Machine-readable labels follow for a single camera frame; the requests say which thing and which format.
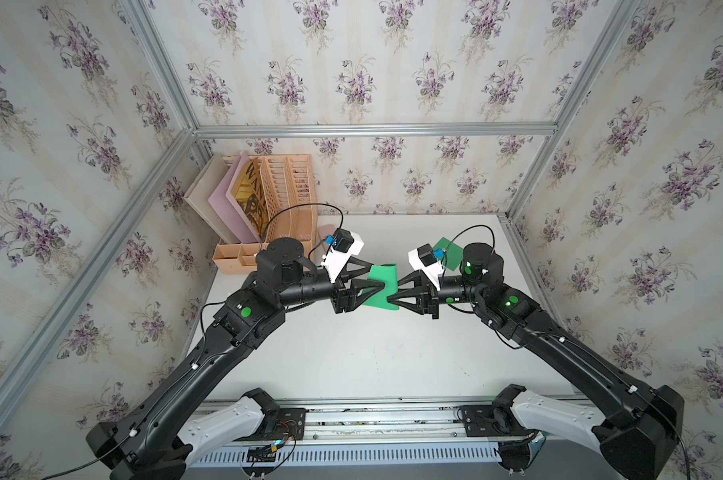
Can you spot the peach plastic file organizer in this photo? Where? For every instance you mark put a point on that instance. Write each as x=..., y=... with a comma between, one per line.
x=290, y=194

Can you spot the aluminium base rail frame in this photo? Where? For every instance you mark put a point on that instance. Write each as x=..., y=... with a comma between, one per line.
x=397, y=432

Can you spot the yellow black patterned book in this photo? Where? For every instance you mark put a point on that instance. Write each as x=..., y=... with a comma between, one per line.
x=246, y=192

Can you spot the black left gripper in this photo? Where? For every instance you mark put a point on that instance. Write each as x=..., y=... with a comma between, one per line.
x=345, y=298

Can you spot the pink folder board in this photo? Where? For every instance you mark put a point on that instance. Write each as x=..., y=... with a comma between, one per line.
x=233, y=225

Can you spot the green square paper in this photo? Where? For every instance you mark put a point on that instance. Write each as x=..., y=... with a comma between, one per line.
x=453, y=253
x=387, y=275

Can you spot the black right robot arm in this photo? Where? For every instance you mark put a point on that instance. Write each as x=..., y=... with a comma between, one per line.
x=635, y=427

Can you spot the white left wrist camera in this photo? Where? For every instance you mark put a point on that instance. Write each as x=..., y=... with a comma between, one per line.
x=342, y=245

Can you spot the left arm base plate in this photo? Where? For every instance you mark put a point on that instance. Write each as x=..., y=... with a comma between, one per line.
x=287, y=423

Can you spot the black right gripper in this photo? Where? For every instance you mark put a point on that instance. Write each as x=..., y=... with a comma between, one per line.
x=425, y=293

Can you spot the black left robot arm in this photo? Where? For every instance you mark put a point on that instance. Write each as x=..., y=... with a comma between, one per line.
x=146, y=443

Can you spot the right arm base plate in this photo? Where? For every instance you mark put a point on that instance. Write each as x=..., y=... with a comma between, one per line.
x=484, y=421

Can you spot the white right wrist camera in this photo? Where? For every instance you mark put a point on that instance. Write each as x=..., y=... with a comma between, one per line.
x=427, y=261

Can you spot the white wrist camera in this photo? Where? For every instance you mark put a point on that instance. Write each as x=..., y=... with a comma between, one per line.
x=342, y=245
x=427, y=261

